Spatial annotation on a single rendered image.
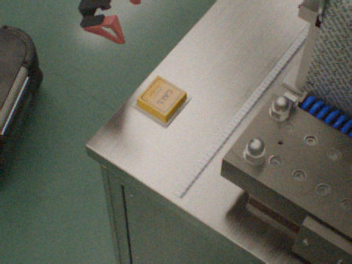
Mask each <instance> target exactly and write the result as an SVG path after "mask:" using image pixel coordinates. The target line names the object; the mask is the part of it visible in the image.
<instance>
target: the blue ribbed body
mask: <svg viewBox="0 0 352 264"><path fill-rule="evenodd" d="M307 108H308V109H309V111H308V113H310V114H311V115H312V116H313V115H314V113H317V114H316V118H318V119H322V118H324V122H325V123H326V124H330V123H331V122H332V127H334V128H336V129H337V128H339V127H341V128H340V129H339V131H341V132H342V133H344V134H345V133H346V132H347V131H348V132H349V133H348V135H347V136H349V137H351V138H352V119H350V120H349V116H348V115H347V114H343V115H341V111H340V110H339V109H336V110H335V111H333V109H332V106H331V105H330V104H329V105H326V106H325V102H324V101H318V102H317V98H316V97H315V96H311V97H308V98H307V99H306V100H305V101H304V102H303V104H302V105H301V109H302V110H303V111H306V109H307Z"/></svg>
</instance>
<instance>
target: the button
mask: <svg viewBox="0 0 352 264"><path fill-rule="evenodd" d="M186 99H187V92H186V91H184V90H183V89H181V88H179V87H178V86H175V85H174V84H173V83H171V82H169V81H167V80H166V79H164V78H163V77H160V76H159V75H158V76H156V77H155V79H153V81H151V83H149V85H148V86H147V88H145V90H144V91H143V92H142V93H141V94H140V95H139V97H137V106H139V107H140V108H143V109H144V110H146V111H147V112H149V113H151V115H154V116H155V117H157V118H158V119H160V120H162V121H163V122H165V123H166V122H167V121H168V120H169V118H170V117H171V116H172V115H173V114H174V113H175V112H176V110H178V109H179V107H180V106H181V105H182V103H183V102H184V101H185V100H186Z"/></svg>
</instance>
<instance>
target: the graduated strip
mask: <svg viewBox="0 0 352 264"><path fill-rule="evenodd" d="M309 27H310V23H309V22H308V24H307V25H306V26H305V27H304V29H303V30H302V32H301V33H300V34H299V35H298V37H296V39H295V40H294V42H293V43H292V44H291V45H290V47H288V49H287V50H286V51H285V53H284V54H283V56H281V58H280V59H279V60H278V62H277V63H276V64H275V65H274V66H273V68H271V71H269V73H268V74H267V75H266V77H265V78H264V79H263V80H262V81H261V82H260V84H259V85H258V86H257V88H256V89H255V90H254V92H253V93H252V94H251V95H250V97H249V98H248V99H247V100H246V101H245V103H244V104H243V106H241V107H240V109H239V110H238V112H237V113H236V115H234V117H233V118H232V119H231V120H230V121H229V123H228V124H227V125H226V127H225V128H224V129H223V130H222V132H221V133H220V134H219V135H218V136H217V137H216V139H215V140H214V142H212V143H211V145H210V147H209V148H208V149H207V151H205V153H204V154H203V155H202V156H201V157H200V159H198V162H196V164H195V165H194V167H193V168H192V169H191V171H190V172H189V173H188V174H187V175H186V176H185V177H184V178H183V180H182V181H181V182H180V184H179V185H178V187H176V189H175V190H174V191H173V192H172V194H173V195H174V196H176V197H177V198H179V199H180V200H182V199H183V198H184V197H185V195H186V194H187V193H188V191H189V190H190V189H191V188H192V187H193V185H194V184H195V183H196V181H197V180H198V179H199V178H200V175H202V174H203V172H204V171H205V170H206V169H207V167H209V166H210V164H211V162H212V161H213V160H214V158H216V156H217V155H218V154H219V153H220V152H221V150H222V149H223V147H224V146H226V144H227V142H228V141H229V139H230V138H231V137H232V136H233V135H234V133H236V132H237V130H238V129H239V127H240V125H241V124H243V122H244V121H245V119H246V118H247V117H248V116H249V115H250V113H251V111H253V110H254V108H255V107H256V105H257V104H258V103H259V102H260V100H262V98H263V97H264V96H265V94H266V93H267V91H268V90H269V89H270V88H271V86H272V85H273V84H274V83H275V81H276V80H277V78H279V77H280V75H281V74H282V72H283V71H284V69H286V67H287V66H288V65H289V64H290V63H291V61H292V59H293V58H294V57H295V56H296V54H297V53H298V52H299V51H300V50H301V49H302V47H303V46H304V44H305V42H306V37H307V34H308V30H309Z"/></svg>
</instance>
